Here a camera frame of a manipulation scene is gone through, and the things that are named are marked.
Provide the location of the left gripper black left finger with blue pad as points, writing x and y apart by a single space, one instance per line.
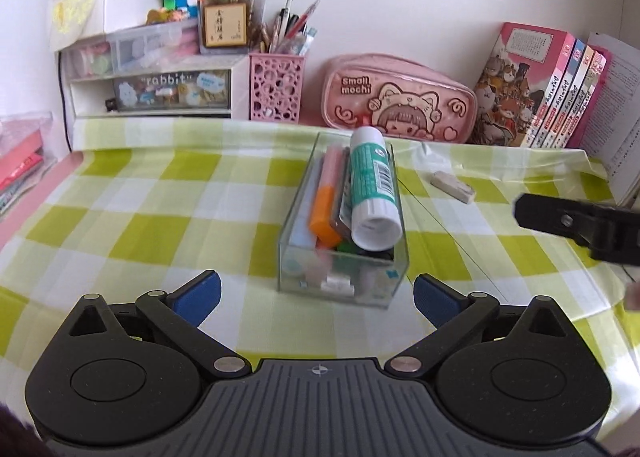
177 317

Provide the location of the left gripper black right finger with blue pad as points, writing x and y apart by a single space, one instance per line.
458 319

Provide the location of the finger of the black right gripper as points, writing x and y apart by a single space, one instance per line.
610 233

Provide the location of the white teal glue stick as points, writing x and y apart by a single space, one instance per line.
375 223

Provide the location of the green cap marker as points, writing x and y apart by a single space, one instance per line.
347 246

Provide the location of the clear acrylic organizer box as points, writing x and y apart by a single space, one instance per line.
369 280

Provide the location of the grey lead refill case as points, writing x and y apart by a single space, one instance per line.
341 212

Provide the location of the light blue highlighter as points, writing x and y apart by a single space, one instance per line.
301 235

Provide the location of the orange highlighter marker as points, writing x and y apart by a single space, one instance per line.
320 217

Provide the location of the coral pink highlighter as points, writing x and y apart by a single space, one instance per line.
332 166

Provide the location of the gloved hand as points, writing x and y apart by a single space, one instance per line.
632 296

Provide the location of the white printed paper stack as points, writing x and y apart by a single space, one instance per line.
612 131

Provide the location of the pink spine book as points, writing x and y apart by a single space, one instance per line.
585 95

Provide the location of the cream spine book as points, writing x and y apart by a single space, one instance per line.
572 96

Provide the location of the white eraser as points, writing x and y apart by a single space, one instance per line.
453 187

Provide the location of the blue spine book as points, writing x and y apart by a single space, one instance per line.
532 137

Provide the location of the pink cartoon book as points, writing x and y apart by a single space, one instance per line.
520 78

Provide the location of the pink cartoon pencil case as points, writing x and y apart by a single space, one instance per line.
399 97

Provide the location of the white drawer organizer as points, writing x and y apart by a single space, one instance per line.
214 85

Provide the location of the pink perforated pen holder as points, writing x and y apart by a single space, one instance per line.
276 87

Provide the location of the clear storage box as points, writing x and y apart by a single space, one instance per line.
147 47

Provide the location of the framed calligraphy plaque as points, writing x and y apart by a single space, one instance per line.
225 25

